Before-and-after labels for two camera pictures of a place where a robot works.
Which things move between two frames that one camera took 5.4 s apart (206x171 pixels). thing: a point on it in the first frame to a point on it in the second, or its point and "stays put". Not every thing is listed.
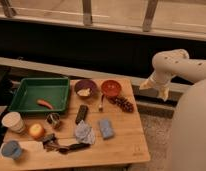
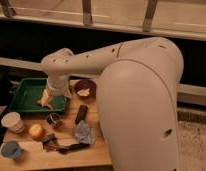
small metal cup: x=53 y=119 stays put
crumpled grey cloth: x=84 y=133 stays put
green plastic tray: x=54 y=90 stays put
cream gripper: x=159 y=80 to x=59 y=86
